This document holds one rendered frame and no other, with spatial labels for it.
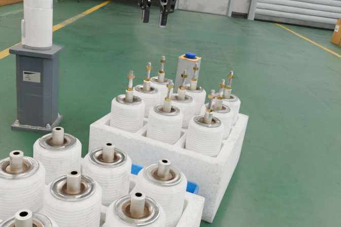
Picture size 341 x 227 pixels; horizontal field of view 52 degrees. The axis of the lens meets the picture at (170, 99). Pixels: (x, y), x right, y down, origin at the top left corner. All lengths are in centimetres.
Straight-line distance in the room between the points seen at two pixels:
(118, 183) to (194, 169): 28
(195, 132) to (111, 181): 31
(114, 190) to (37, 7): 75
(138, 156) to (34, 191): 38
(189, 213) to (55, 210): 26
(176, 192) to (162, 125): 32
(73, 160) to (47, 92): 59
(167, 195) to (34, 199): 24
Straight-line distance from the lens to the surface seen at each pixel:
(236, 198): 112
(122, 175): 70
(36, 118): 135
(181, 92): 106
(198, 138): 92
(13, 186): 66
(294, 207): 116
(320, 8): 660
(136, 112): 98
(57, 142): 76
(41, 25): 127
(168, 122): 94
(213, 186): 93
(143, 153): 96
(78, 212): 60
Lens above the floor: 62
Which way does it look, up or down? 20 degrees down
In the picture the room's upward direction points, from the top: 8 degrees clockwise
